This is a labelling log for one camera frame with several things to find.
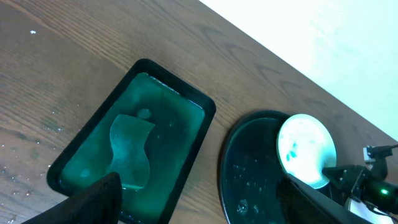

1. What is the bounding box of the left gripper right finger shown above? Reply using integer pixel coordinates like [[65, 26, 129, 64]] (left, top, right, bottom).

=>
[[276, 174, 368, 224]]

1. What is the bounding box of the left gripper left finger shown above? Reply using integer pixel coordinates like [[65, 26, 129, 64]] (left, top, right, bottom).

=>
[[23, 172, 122, 224]]

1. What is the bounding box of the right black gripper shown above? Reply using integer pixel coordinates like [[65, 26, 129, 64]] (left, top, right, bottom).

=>
[[322, 165, 371, 202]]

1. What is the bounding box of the pale green plate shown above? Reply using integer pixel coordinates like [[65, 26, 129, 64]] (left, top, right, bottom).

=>
[[276, 114, 337, 189]]

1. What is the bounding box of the green sponge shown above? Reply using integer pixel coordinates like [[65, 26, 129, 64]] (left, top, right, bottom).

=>
[[108, 114, 154, 190]]

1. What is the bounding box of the white plate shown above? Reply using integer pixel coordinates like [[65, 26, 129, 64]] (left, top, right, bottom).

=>
[[345, 198, 394, 224]]

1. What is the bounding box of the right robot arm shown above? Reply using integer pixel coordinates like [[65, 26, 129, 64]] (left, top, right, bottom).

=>
[[322, 165, 397, 215]]

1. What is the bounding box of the round black tray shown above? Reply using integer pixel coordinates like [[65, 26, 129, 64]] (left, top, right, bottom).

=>
[[217, 109, 352, 224]]

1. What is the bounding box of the black rectangular water tray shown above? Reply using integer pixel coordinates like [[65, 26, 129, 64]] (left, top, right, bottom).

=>
[[47, 58, 216, 223]]

